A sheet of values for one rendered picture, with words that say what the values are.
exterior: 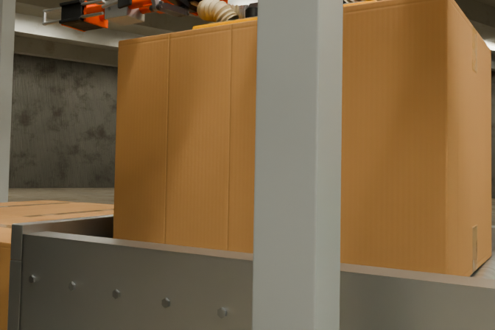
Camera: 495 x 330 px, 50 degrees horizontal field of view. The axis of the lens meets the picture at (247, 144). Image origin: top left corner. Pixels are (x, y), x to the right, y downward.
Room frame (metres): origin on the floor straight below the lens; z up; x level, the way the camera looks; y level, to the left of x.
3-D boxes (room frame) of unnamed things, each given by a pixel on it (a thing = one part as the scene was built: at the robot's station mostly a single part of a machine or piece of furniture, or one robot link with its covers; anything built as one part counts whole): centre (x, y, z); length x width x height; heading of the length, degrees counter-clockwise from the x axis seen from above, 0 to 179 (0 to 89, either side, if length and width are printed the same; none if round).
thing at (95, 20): (1.30, 0.41, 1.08); 0.08 x 0.07 x 0.05; 60
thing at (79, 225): (1.20, 0.21, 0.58); 0.70 x 0.03 x 0.06; 150
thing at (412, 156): (1.02, -0.11, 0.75); 0.60 x 0.40 x 0.40; 58
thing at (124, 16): (1.23, 0.29, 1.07); 0.07 x 0.07 x 0.04; 60
